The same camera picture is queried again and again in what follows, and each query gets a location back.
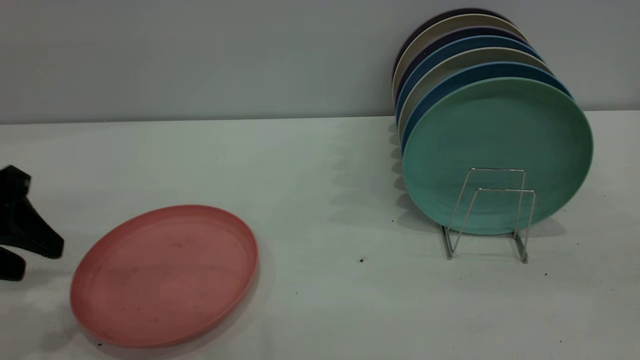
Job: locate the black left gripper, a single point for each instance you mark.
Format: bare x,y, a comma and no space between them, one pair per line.
14,182

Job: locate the pink round plate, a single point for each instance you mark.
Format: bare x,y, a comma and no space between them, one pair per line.
165,275

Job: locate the dark purple round plate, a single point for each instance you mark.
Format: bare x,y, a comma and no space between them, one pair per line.
430,23

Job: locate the green round plate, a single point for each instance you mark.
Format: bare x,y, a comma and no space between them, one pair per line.
500,130

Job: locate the dark navy round plate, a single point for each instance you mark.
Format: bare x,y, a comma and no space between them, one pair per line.
465,31

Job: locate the beige round plate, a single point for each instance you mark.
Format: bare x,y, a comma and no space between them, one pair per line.
460,20
480,55

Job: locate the blue round plate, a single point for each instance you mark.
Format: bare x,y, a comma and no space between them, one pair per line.
500,69
475,41

